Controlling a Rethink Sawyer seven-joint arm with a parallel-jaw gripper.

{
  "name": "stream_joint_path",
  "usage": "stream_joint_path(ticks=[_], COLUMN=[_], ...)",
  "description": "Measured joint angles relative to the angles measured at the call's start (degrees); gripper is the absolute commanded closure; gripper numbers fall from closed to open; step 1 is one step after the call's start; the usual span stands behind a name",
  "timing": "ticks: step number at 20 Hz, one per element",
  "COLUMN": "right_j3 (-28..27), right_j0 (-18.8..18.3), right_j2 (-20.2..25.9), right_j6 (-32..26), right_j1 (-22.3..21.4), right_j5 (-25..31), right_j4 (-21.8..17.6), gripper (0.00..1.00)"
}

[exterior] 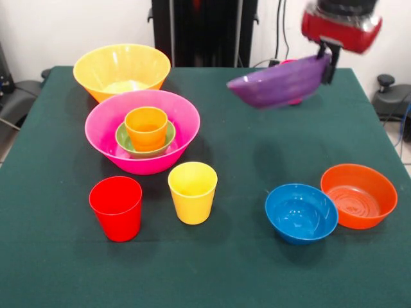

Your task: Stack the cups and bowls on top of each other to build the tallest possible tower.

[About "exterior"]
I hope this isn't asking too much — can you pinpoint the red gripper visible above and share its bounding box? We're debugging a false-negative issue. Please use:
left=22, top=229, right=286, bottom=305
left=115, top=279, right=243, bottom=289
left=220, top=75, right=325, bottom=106
left=301, top=4, right=383, bottom=85

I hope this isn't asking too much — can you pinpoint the purple bowl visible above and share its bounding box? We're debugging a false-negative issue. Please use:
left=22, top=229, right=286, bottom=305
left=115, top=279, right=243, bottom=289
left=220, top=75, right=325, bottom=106
left=226, top=53, right=332, bottom=110

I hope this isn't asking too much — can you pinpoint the orange cup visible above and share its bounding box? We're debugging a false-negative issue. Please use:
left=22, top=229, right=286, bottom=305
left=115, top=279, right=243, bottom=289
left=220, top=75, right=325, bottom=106
left=124, top=106, right=169, bottom=145
left=131, top=137, right=165, bottom=153

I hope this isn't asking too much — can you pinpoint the stack of green bowls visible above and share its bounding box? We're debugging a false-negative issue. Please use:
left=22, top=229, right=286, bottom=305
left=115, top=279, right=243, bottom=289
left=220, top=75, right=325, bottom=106
left=115, top=121, right=177, bottom=159

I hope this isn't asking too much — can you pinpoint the crimson cup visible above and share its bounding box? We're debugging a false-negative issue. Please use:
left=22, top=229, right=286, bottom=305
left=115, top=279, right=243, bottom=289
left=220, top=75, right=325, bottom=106
left=278, top=58, right=303, bottom=106

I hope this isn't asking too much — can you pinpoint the black machine base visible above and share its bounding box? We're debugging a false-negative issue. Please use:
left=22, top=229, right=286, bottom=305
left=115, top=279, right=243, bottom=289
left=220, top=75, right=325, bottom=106
left=371, top=74, right=411, bottom=121
left=0, top=40, right=52, bottom=129

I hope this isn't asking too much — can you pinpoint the orange-red bowl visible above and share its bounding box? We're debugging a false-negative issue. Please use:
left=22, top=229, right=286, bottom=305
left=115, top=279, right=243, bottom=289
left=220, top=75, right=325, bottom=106
left=320, top=164, right=399, bottom=230

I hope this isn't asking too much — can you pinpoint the blue bowl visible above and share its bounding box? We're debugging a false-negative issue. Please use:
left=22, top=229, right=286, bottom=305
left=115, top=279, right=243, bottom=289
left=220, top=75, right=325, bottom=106
left=265, top=183, right=339, bottom=246

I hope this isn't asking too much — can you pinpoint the yellow cup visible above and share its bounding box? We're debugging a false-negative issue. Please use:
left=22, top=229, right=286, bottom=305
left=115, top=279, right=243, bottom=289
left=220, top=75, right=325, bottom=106
left=167, top=161, right=218, bottom=225

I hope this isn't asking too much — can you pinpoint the large orange bowl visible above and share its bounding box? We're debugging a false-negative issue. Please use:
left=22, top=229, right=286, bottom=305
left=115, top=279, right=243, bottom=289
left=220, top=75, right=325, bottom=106
left=73, top=44, right=171, bottom=103

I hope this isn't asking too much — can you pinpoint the large pink bowl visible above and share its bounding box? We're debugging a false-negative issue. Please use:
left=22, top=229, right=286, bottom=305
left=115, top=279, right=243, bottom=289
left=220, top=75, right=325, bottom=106
left=84, top=89, right=201, bottom=176

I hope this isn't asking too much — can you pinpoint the dark green table cloth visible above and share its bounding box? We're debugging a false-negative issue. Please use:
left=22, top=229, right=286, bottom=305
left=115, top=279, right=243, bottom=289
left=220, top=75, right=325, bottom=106
left=0, top=65, right=411, bottom=308

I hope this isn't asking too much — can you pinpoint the red cup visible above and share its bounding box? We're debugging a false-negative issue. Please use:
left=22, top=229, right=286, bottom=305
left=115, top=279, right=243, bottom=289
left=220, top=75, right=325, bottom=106
left=88, top=176, right=143, bottom=243

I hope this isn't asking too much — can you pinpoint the black cable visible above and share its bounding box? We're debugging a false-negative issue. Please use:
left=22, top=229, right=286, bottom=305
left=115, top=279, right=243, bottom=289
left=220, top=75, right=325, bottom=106
left=274, top=0, right=283, bottom=60
left=282, top=0, right=291, bottom=62

